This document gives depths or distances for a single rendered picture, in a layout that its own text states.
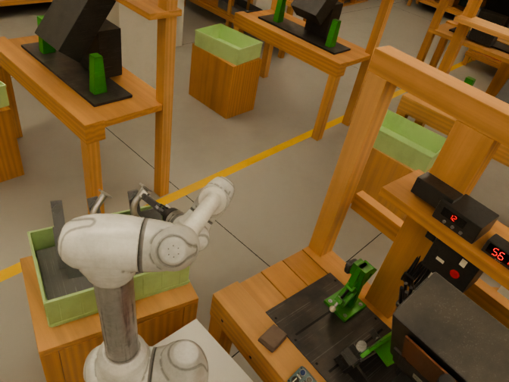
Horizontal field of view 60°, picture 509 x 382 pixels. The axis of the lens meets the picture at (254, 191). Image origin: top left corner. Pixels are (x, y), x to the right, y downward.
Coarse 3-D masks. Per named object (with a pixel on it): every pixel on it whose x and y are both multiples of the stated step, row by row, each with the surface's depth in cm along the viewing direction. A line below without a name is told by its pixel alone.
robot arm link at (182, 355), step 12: (156, 348) 146; (168, 348) 141; (180, 348) 141; (192, 348) 142; (156, 360) 141; (168, 360) 138; (180, 360) 137; (192, 360) 138; (204, 360) 142; (156, 372) 139; (168, 372) 137; (180, 372) 136; (192, 372) 137; (204, 372) 141
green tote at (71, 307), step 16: (144, 208) 218; (32, 240) 197; (48, 240) 202; (144, 272) 187; (160, 272) 191; (176, 272) 197; (144, 288) 193; (160, 288) 199; (48, 304) 169; (64, 304) 174; (80, 304) 179; (96, 304) 184; (48, 320) 176; (64, 320) 180
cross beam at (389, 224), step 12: (360, 192) 204; (360, 204) 202; (372, 204) 198; (372, 216) 199; (384, 216) 193; (396, 216) 194; (384, 228) 196; (396, 228) 190; (480, 288) 168; (492, 288) 169; (480, 300) 169; (492, 300) 165; (504, 300) 165; (492, 312) 167; (504, 312) 163; (504, 324) 164
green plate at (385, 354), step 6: (384, 336) 164; (390, 336) 147; (378, 342) 157; (384, 342) 151; (390, 342) 150; (372, 348) 156; (378, 348) 156; (384, 348) 153; (378, 354) 157; (384, 354) 154; (390, 354) 152; (384, 360) 155; (390, 360) 153
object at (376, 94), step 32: (384, 96) 167; (352, 128) 181; (352, 160) 186; (448, 160) 152; (480, 160) 144; (352, 192) 200; (320, 224) 214; (416, 224) 171; (320, 256) 222; (416, 256) 176; (384, 288) 194
